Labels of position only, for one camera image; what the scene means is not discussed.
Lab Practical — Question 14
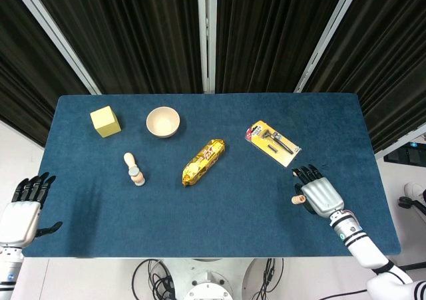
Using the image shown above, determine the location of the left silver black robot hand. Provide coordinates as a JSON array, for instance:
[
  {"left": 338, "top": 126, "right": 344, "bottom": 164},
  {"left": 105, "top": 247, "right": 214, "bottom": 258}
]
[{"left": 0, "top": 171, "right": 64, "bottom": 250}]

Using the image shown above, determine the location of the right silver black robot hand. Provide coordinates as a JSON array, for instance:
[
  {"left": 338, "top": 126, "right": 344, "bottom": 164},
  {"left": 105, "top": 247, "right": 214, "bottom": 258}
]
[{"left": 292, "top": 164, "right": 345, "bottom": 219}]

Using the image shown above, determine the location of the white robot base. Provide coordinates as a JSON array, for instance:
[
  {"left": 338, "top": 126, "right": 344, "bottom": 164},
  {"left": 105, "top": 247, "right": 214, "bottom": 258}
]
[{"left": 161, "top": 258, "right": 259, "bottom": 300}]

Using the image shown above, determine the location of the razor blister pack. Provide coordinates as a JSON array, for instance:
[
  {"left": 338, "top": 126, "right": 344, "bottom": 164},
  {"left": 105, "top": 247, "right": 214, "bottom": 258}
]
[{"left": 245, "top": 120, "right": 302, "bottom": 168}]

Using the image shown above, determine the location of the black office chair base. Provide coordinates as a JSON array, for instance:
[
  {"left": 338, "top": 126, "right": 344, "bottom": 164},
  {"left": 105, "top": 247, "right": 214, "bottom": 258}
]
[{"left": 397, "top": 196, "right": 426, "bottom": 214}]

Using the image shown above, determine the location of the black electronic device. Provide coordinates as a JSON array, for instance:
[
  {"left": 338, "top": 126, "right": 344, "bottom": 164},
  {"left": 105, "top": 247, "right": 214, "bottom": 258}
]
[{"left": 383, "top": 139, "right": 426, "bottom": 164}]

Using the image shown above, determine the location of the blue table cloth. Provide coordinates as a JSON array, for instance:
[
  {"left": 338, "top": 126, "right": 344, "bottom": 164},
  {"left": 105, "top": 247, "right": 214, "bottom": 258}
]
[{"left": 21, "top": 93, "right": 401, "bottom": 258}]

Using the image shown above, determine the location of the gold snack packet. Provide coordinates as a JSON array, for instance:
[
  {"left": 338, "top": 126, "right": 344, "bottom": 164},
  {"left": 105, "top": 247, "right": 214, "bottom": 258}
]
[{"left": 181, "top": 138, "right": 226, "bottom": 188}]

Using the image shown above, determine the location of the wooden vase-shaped toy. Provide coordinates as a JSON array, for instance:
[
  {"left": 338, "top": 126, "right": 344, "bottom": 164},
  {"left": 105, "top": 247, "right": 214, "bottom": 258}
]
[{"left": 123, "top": 152, "right": 147, "bottom": 188}]

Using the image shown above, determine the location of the yellow cube block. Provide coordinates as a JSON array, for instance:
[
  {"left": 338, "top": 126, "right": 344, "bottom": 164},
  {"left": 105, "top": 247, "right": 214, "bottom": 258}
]
[{"left": 89, "top": 105, "right": 122, "bottom": 138}]

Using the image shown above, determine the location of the black pleated curtain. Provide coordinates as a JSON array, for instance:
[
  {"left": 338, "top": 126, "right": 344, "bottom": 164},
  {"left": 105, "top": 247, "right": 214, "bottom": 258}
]
[
  {"left": 215, "top": 0, "right": 349, "bottom": 94},
  {"left": 0, "top": 0, "right": 91, "bottom": 148},
  {"left": 28, "top": 0, "right": 204, "bottom": 94},
  {"left": 304, "top": 0, "right": 426, "bottom": 153}
]

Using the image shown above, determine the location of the cream ribbed bowl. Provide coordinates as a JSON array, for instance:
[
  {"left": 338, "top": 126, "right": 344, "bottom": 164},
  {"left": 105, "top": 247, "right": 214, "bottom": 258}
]
[{"left": 145, "top": 106, "right": 182, "bottom": 138}]

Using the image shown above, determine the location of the black floor cable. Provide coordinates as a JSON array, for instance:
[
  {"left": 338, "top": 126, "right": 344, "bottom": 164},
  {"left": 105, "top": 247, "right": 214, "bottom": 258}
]
[
  {"left": 244, "top": 258, "right": 284, "bottom": 300},
  {"left": 132, "top": 258, "right": 178, "bottom": 300}
]

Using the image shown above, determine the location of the white metal frame post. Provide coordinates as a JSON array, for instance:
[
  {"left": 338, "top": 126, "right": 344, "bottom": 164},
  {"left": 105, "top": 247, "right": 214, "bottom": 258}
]
[
  {"left": 196, "top": 0, "right": 218, "bottom": 93},
  {"left": 8, "top": 0, "right": 101, "bottom": 95},
  {"left": 294, "top": 0, "right": 357, "bottom": 94}
]

